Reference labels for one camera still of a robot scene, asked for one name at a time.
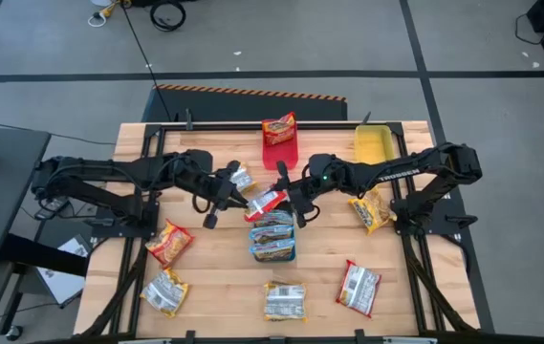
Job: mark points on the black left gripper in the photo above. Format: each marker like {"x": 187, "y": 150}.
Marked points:
{"x": 219, "y": 191}

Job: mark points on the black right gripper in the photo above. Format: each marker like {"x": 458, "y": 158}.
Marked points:
{"x": 300, "y": 196}

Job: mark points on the yellow creamy chicken ramen packet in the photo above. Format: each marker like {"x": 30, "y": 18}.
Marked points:
{"x": 165, "y": 292}
{"x": 369, "y": 212}
{"x": 286, "y": 302}
{"x": 243, "y": 179}

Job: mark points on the blue plastic bin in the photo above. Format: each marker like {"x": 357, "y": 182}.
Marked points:
{"x": 290, "y": 257}

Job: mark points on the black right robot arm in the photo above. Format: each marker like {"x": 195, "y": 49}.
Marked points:
{"x": 396, "y": 172}

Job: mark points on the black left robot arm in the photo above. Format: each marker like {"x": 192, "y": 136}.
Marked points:
{"x": 123, "y": 168}

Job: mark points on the red plastic bin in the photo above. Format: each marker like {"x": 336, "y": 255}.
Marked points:
{"x": 281, "y": 157}

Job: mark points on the black hazard-striped floor mat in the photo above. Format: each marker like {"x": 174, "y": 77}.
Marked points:
{"x": 243, "y": 107}

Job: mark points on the yellow plastic bin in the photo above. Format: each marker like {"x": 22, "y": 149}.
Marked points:
{"x": 373, "y": 143}

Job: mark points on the white paper box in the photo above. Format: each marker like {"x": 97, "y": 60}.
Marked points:
{"x": 63, "y": 282}

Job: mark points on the black caster wheel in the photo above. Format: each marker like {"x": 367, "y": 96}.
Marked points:
{"x": 14, "y": 332}

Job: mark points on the black aluminium table frame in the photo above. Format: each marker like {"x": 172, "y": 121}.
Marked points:
{"x": 233, "y": 125}

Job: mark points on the white strip on frame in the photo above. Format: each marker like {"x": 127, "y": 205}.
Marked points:
{"x": 410, "y": 341}
{"x": 145, "y": 341}

